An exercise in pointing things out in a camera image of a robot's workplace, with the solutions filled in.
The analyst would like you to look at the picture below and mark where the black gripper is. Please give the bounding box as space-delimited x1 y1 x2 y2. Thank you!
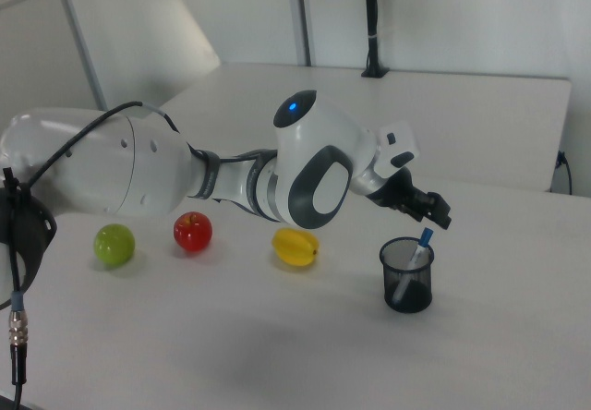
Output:
368 166 453 231

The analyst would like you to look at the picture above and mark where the blue and white marker pen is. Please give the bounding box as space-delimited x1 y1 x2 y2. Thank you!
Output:
392 227 436 303

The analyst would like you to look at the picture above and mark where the black mesh pen cup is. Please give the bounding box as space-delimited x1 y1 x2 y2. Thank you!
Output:
379 237 436 314

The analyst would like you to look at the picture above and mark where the yellow toy starfruit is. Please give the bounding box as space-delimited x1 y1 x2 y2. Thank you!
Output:
271 227 320 271

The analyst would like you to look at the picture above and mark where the red toy apple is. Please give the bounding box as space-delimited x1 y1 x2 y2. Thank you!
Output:
173 211 214 253

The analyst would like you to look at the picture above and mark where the green toy apple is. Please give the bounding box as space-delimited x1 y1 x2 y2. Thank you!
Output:
93 223 137 269

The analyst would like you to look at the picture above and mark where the black cable at table edge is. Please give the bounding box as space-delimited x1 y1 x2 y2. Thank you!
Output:
555 150 574 195

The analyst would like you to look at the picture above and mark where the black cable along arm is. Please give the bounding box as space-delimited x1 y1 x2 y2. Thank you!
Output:
18 101 181 189

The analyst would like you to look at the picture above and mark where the black camera mount dome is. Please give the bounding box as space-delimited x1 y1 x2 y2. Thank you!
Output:
0 183 60 298

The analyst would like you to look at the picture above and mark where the black cable with metal connector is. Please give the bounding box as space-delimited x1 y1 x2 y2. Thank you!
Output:
2 165 32 410

